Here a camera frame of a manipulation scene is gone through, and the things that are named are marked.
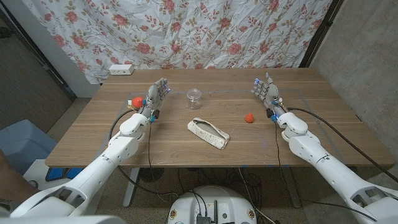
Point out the cream patterned pen bag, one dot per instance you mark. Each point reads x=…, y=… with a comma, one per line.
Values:
x=206, y=133

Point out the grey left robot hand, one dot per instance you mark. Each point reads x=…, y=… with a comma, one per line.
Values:
x=154, y=95

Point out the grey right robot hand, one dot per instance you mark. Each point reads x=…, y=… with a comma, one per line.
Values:
x=270, y=93

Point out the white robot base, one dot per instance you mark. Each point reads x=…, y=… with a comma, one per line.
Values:
x=214, y=202

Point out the white robot torso edge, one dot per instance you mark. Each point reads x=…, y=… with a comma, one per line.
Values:
x=62, y=220

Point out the red ball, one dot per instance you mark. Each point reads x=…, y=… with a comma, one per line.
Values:
x=137, y=102

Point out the black round floor object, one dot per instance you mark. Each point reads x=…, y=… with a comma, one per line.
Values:
x=152, y=175

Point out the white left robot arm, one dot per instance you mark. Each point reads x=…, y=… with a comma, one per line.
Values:
x=102, y=165

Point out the grey table leg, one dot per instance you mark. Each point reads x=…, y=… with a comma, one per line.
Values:
x=292, y=193

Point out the blue plastic bin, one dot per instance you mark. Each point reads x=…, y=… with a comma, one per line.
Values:
x=21, y=140

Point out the floral backdrop cloth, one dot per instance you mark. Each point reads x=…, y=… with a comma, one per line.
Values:
x=199, y=31

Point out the person leg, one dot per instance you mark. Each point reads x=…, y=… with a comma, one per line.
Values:
x=12, y=180

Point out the white table leg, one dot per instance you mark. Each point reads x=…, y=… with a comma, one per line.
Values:
x=130, y=193

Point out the white power strip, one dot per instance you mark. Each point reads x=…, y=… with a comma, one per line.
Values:
x=120, y=69

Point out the orange ball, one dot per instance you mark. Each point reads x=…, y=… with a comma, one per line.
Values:
x=249, y=118

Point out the clear glass jar cup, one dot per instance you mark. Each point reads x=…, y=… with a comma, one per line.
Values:
x=194, y=99

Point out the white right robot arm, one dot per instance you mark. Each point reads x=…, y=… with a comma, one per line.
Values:
x=326, y=168

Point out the black backdrop stand pole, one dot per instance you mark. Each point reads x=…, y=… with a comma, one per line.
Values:
x=320, y=31

